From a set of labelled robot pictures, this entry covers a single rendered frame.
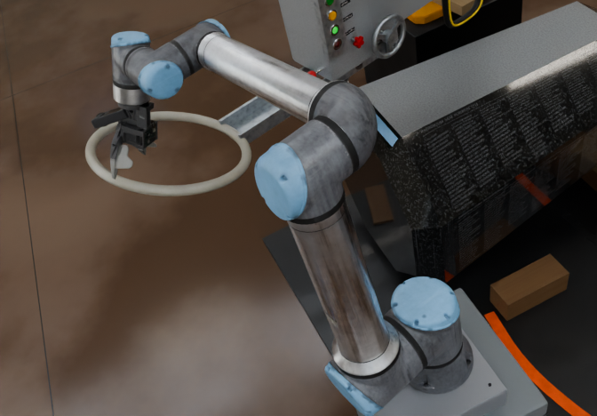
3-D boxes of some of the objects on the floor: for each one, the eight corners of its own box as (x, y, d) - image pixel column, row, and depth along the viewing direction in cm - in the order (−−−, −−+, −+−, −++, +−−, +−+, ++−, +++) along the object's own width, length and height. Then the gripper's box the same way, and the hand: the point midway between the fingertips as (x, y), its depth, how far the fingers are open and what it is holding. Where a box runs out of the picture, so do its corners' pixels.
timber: (506, 321, 267) (507, 305, 259) (489, 300, 276) (489, 284, 267) (567, 289, 272) (569, 272, 263) (547, 269, 280) (550, 252, 272)
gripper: (128, 119, 152) (131, 190, 163) (170, 91, 168) (169, 156, 179) (96, 110, 154) (101, 181, 165) (140, 83, 170) (142, 148, 181)
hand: (127, 166), depth 173 cm, fingers open, 14 cm apart
